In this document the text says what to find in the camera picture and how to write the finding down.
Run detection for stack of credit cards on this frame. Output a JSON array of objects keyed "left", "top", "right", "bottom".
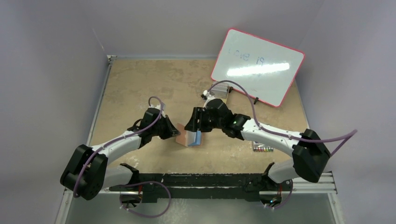
[{"left": 210, "top": 82, "right": 229, "bottom": 99}]

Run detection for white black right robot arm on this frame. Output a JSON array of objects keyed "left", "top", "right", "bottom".
[{"left": 185, "top": 98, "right": 331, "bottom": 190}]

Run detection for aluminium table frame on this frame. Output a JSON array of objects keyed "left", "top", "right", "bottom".
[{"left": 60, "top": 56, "right": 337, "bottom": 213}]

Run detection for pink leather card holder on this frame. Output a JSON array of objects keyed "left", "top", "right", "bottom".
[{"left": 176, "top": 123, "right": 202, "bottom": 147}]

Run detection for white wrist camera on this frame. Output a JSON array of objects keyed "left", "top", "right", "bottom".
[
  {"left": 155, "top": 103, "right": 166, "bottom": 111},
  {"left": 201, "top": 90, "right": 214, "bottom": 100}
]

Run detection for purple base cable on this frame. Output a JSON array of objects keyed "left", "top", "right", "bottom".
[
  {"left": 263, "top": 179, "right": 295, "bottom": 211},
  {"left": 119, "top": 181, "right": 173, "bottom": 219}
]

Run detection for marker pen pack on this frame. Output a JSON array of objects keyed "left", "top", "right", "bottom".
[{"left": 252, "top": 141, "right": 274, "bottom": 153}]

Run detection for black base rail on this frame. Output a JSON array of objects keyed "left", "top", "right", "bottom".
[{"left": 110, "top": 173, "right": 293, "bottom": 203}]

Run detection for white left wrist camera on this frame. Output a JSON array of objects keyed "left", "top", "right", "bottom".
[{"left": 155, "top": 103, "right": 166, "bottom": 111}]

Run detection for pink framed whiteboard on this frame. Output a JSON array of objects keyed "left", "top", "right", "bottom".
[{"left": 211, "top": 28, "right": 305, "bottom": 107}]

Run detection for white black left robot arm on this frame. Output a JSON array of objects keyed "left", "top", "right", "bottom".
[{"left": 60, "top": 107, "right": 180, "bottom": 200}]

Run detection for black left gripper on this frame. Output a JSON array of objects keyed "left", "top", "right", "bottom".
[{"left": 151, "top": 115, "right": 180, "bottom": 140}]

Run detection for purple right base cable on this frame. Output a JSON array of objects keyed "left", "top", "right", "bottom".
[{"left": 263, "top": 179, "right": 295, "bottom": 211}]

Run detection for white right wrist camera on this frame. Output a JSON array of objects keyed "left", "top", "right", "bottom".
[{"left": 201, "top": 90, "right": 214, "bottom": 100}]

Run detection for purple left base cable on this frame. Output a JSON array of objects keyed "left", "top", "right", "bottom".
[{"left": 119, "top": 181, "right": 173, "bottom": 219}]

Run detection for beige oval tray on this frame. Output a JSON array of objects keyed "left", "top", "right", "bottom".
[{"left": 216, "top": 88, "right": 229, "bottom": 104}]

